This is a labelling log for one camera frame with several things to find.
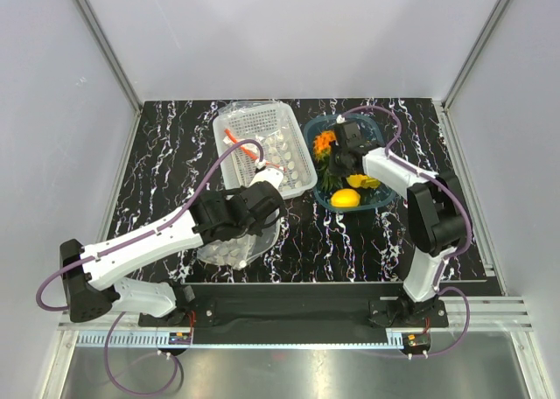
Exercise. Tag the left aluminium frame post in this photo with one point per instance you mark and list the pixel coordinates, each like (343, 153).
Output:
(91, 20)

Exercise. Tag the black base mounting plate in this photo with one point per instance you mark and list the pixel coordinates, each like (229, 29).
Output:
(289, 314)

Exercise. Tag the yellow toy banana bunch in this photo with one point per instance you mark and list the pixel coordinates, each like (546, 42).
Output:
(360, 181)

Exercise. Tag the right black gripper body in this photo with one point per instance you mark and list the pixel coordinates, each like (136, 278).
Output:
(338, 164)

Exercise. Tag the orange zipper clear bag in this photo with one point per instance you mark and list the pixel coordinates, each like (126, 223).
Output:
(262, 149)

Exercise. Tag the aluminium frame post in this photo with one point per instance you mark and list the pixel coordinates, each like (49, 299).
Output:
(91, 20)
(487, 31)

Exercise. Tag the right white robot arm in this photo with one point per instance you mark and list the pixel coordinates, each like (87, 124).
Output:
(438, 222)

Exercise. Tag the white perforated plastic basket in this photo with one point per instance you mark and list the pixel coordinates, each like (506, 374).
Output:
(262, 154)

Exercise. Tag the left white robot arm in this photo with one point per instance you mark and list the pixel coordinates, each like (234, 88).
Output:
(95, 277)

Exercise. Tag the clear dotted zip bag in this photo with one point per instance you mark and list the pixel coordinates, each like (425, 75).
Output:
(240, 252)

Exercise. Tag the orange toy pineapple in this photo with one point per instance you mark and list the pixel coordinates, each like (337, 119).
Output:
(322, 151)

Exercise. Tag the aluminium front rail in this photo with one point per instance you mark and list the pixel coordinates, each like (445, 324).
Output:
(477, 315)

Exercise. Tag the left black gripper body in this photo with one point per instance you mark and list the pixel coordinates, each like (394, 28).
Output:
(255, 228)

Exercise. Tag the yellow toy lemon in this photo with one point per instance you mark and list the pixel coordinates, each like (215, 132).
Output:
(345, 198)

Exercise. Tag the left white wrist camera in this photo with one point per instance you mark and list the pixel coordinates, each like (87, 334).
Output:
(266, 178)

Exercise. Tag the right aluminium frame post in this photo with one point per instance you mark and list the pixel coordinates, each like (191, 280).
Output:
(487, 31)

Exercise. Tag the teal transparent plastic tub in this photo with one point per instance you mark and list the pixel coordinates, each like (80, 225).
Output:
(369, 198)

